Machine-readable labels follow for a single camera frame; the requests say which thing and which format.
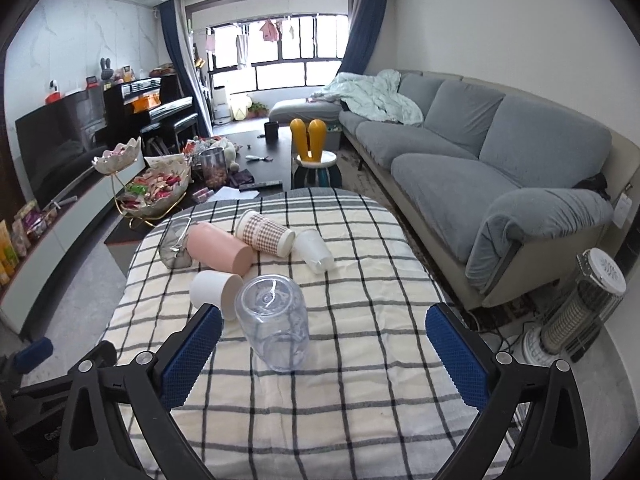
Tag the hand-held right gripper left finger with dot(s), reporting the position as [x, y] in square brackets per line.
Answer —
[192, 355]

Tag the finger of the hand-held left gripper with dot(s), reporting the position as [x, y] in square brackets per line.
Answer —
[32, 353]
[55, 377]

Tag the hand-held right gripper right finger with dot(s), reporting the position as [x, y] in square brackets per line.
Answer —
[457, 355]

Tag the clear plastic cup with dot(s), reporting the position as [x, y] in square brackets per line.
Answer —
[272, 325]

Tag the white cup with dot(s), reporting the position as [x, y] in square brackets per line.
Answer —
[212, 287]

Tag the clear glass cup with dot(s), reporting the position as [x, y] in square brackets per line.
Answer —
[175, 251]

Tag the pink cup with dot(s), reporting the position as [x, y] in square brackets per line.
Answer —
[217, 249]

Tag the brown checked cup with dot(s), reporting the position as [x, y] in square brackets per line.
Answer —
[260, 232]

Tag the small translucent cup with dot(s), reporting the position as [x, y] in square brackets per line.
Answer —
[312, 251]

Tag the black checked white tablecloth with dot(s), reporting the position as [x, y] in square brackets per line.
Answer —
[360, 310]

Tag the row of snack packets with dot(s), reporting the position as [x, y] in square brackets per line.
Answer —
[20, 240]

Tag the white television cabinet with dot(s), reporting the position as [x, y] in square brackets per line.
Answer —
[65, 240]

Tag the white electric heater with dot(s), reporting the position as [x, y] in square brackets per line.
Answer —
[575, 320]

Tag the white paper sheet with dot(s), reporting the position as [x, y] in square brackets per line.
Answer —
[225, 194]

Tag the tiered snack bowl stand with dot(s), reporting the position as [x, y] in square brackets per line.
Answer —
[155, 187]

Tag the black remote control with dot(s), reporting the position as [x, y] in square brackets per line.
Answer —
[257, 186]

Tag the purple cloth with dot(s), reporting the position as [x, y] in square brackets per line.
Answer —
[241, 177]

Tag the clear jar of nuts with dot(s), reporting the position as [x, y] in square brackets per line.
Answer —
[213, 170]

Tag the grey sofa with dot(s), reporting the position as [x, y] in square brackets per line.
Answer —
[440, 150]

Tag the black television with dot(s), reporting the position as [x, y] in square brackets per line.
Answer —
[55, 145]

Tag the dark coffee table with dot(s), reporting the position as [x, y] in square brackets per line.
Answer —
[270, 160]

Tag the dark cloth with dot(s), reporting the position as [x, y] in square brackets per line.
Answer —
[597, 185]

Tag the yellow rabbit ear stool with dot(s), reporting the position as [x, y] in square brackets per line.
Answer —
[315, 160]

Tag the black mug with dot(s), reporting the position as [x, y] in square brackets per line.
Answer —
[271, 131]

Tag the black piano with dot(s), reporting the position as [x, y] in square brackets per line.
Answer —
[165, 115]

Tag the white air purifier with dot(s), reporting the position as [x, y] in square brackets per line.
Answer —
[222, 105]

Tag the potted plant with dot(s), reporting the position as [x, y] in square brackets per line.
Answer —
[257, 110]

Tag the light green blanket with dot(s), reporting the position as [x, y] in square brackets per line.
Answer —
[370, 100]

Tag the grey rabbit figurine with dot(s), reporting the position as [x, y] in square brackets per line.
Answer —
[106, 70]

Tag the blue curtain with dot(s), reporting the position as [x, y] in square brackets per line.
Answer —
[177, 60]
[362, 35]

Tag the white hanging garment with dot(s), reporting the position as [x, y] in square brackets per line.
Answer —
[241, 52]

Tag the pink hanging garment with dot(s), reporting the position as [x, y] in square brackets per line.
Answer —
[270, 30]

